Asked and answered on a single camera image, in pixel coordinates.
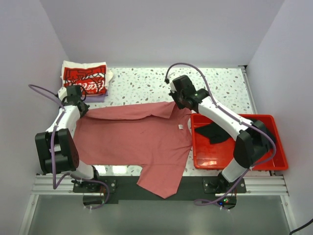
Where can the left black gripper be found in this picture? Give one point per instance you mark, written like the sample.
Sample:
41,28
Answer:
86,106

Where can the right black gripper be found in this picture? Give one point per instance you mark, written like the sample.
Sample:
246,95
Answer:
180,105

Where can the pink t shirt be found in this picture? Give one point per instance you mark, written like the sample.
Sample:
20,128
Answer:
154,136

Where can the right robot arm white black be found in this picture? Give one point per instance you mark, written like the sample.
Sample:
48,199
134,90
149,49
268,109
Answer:
232,123

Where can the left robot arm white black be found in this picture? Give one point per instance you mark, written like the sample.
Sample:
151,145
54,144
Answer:
55,146

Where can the folded lavender shirt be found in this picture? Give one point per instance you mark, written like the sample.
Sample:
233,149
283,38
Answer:
96,98

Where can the folded red print white shirt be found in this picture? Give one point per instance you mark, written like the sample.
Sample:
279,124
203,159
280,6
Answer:
93,77

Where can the black t shirt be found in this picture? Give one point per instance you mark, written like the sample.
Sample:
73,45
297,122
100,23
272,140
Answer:
215,133

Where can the red plastic tray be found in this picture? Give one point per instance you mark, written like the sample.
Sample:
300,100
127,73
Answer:
218,156

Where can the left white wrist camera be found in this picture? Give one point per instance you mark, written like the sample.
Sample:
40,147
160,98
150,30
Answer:
62,93

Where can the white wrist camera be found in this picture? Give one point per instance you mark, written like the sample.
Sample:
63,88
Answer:
62,93
172,88

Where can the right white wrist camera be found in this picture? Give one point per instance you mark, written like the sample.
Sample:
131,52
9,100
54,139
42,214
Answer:
172,88

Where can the aluminium frame rail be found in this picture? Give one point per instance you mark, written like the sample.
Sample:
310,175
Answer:
255,186

